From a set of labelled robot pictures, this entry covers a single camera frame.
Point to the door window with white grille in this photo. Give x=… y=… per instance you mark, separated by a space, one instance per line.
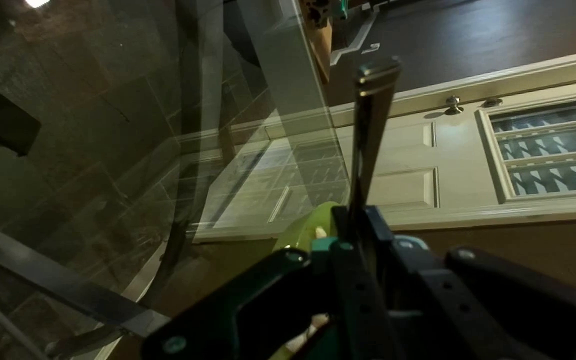
x=548 y=150

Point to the silver deadbolt lock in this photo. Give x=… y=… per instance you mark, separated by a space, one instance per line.
x=492 y=102

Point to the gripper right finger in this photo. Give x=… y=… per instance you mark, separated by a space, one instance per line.
x=468 y=310

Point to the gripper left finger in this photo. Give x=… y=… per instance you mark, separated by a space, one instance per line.
x=248 y=305

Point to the wooden furniture leg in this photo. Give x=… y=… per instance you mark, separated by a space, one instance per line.
x=319 y=35

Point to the lime green plastic item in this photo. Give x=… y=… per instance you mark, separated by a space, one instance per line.
x=305 y=227

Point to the white panelled door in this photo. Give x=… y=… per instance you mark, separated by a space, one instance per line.
x=408 y=150

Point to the silver door knob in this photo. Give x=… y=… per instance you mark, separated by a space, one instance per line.
x=453 y=104

